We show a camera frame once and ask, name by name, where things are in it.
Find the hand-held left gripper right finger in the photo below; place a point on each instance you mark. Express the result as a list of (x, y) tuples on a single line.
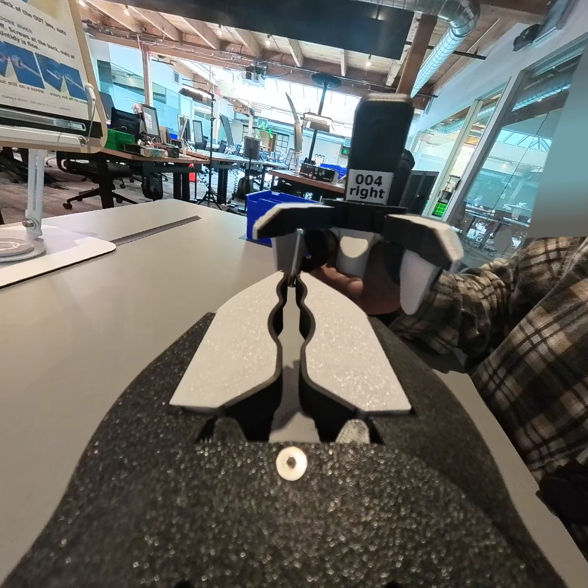
[(353, 363)]

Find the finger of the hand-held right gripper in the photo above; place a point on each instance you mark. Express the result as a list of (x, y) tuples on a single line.
[(422, 271), (294, 218)]

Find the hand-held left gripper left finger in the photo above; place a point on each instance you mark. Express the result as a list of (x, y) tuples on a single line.
[(229, 358)]

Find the silver steel bolt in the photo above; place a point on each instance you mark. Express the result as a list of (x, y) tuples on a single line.
[(296, 255)]

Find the person's right forearm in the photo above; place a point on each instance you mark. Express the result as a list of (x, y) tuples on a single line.
[(505, 321)]

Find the person's right hand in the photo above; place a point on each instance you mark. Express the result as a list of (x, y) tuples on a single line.
[(376, 289)]

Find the blue plastic bin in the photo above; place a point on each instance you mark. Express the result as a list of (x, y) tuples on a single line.
[(262, 206)]

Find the wooden desk black legs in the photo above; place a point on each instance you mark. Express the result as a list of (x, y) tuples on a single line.
[(303, 179), (174, 160)]

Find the black backpack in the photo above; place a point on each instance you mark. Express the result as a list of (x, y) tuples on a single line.
[(243, 187)]

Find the black panel green display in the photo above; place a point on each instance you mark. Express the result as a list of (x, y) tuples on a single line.
[(420, 193)]

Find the wooden support beam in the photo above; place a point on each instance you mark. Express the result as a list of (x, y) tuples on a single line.
[(415, 55)]

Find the black light stand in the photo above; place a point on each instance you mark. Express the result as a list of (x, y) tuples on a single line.
[(212, 138)]

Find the black ceiling panel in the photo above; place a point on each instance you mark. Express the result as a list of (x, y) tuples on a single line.
[(298, 18)]

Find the tissue box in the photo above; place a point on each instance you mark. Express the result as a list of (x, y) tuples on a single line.
[(154, 151)]

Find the black computer monitor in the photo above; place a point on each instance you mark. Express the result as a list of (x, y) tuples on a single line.
[(150, 120)]

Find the green plastic crate stack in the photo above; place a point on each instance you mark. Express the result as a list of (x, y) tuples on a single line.
[(118, 139)]

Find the black office chair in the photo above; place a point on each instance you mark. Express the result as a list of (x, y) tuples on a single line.
[(92, 170)]

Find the silver spiral air duct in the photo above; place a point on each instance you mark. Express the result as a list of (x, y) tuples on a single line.
[(450, 36)]

